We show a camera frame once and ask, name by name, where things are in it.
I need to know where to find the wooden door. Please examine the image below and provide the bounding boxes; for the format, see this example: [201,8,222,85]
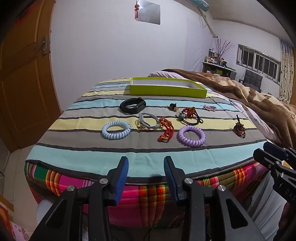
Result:
[0,0,62,153]

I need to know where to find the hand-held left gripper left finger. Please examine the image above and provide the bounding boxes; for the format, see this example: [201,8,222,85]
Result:
[30,156,129,241]

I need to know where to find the green shallow cardboard box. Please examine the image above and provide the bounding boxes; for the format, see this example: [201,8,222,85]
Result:
[129,77,208,99]

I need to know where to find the barred window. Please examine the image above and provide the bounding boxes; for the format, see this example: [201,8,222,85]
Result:
[236,44,281,81]

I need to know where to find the white wall pipe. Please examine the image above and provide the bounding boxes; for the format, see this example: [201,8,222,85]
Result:
[199,9,219,39]

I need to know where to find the patterned curtain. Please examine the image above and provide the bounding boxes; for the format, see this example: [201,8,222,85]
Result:
[279,38,295,103]

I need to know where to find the grey hair tie with charm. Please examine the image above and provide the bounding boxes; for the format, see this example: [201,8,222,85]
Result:
[136,113,160,130]

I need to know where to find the brown plush blanket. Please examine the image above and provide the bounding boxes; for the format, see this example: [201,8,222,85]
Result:
[162,68,296,149]

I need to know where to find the black hair tie green bead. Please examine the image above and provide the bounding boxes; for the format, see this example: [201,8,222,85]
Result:
[176,108,204,126]

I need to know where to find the group of bottles and jars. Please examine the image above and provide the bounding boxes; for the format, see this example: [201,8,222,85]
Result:
[205,49,226,65]

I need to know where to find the black fitness band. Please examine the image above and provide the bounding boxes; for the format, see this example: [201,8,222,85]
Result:
[120,98,147,114]

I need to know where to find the red knotted cord bracelet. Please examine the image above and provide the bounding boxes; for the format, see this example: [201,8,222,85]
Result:
[158,118,174,142]

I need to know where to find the purple decorative branches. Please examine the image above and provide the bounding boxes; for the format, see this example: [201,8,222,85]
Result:
[214,38,235,61]

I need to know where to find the pale floral quilt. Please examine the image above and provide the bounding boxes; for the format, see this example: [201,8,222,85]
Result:
[206,89,278,142]

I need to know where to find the black chair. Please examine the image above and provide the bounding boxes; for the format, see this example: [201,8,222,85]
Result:
[239,69,263,92]

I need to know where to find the plaid mattress cover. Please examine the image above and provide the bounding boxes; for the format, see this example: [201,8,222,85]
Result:
[25,160,270,229]

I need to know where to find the striped bed sheet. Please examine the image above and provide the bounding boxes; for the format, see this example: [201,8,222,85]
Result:
[25,77,273,182]

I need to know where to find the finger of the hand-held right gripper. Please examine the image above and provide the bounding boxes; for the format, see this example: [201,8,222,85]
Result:
[253,148,296,178]
[263,141,296,164]

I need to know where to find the purple spiral hair tie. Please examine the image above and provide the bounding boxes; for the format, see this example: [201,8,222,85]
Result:
[179,125,206,147]

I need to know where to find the pink floral cloth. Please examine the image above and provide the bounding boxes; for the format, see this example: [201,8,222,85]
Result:
[10,221,31,241]

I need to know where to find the wall mirror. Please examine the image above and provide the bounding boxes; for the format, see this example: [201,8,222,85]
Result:
[136,0,162,25]

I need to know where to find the person's grey clothing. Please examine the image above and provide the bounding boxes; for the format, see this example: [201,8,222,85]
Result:
[251,173,287,232]

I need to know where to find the dark beaded hair clip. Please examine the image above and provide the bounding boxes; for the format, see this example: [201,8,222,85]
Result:
[233,114,246,139]

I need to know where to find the dark shelf desk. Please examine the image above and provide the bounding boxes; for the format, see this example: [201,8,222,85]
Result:
[202,61,237,80]

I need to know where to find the red braided knot ornament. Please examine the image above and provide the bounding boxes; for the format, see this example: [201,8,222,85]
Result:
[181,107,196,118]

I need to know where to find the air conditioner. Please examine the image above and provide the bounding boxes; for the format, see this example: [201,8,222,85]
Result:
[185,0,210,11]

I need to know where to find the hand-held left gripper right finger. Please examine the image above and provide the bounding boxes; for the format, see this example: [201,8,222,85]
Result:
[163,156,266,241]

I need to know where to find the pale pink pillow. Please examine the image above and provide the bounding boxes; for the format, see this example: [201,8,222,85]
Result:
[148,71,184,80]

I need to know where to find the light blue spiral hair tie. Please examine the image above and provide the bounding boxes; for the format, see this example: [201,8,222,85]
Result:
[102,120,132,140]

